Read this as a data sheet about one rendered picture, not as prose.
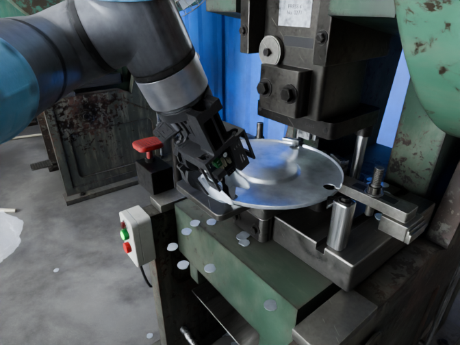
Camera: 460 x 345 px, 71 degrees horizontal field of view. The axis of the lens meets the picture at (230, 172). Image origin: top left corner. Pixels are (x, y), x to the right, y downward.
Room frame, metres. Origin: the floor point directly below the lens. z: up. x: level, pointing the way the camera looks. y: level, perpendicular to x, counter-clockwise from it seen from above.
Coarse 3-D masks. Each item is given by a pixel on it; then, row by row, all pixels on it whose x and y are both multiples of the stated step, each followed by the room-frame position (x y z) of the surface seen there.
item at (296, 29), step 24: (288, 0) 0.61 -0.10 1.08; (312, 0) 0.58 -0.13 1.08; (288, 24) 0.61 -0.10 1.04; (312, 24) 0.57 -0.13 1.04; (264, 48) 0.63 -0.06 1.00; (288, 48) 0.61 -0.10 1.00; (312, 48) 0.57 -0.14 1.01; (264, 72) 0.61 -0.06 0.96; (288, 72) 0.57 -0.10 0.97; (312, 72) 0.56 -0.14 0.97; (336, 72) 0.56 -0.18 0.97; (360, 72) 0.61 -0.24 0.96; (264, 96) 0.61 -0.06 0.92; (288, 96) 0.55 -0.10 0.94; (312, 96) 0.56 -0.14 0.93; (336, 96) 0.57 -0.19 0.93; (360, 96) 0.62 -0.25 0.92
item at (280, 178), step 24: (264, 144) 0.70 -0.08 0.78; (288, 144) 0.70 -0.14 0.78; (264, 168) 0.57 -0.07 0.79; (288, 168) 0.57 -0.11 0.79; (312, 168) 0.58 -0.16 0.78; (336, 168) 0.58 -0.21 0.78; (240, 192) 0.49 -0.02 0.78; (264, 192) 0.49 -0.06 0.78; (288, 192) 0.49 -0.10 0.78; (312, 192) 0.49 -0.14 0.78; (336, 192) 0.49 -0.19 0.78
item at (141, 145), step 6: (144, 138) 0.79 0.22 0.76; (150, 138) 0.79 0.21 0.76; (156, 138) 0.79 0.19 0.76; (138, 144) 0.75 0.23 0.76; (144, 144) 0.75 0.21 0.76; (150, 144) 0.75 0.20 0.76; (156, 144) 0.76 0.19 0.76; (162, 144) 0.77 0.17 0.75; (138, 150) 0.74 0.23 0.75; (144, 150) 0.74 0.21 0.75; (150, 150) 0.74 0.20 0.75; (150, 156) 0.77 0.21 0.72
